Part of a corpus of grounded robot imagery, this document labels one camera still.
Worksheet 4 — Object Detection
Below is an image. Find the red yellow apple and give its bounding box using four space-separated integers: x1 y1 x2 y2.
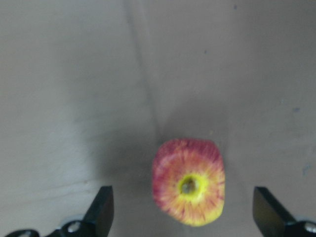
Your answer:
152 138 225 227

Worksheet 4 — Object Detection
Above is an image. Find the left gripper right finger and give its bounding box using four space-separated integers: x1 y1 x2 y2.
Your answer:
252 186 316 237

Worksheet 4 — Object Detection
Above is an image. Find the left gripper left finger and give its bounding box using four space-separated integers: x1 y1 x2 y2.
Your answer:
48 186 114 237

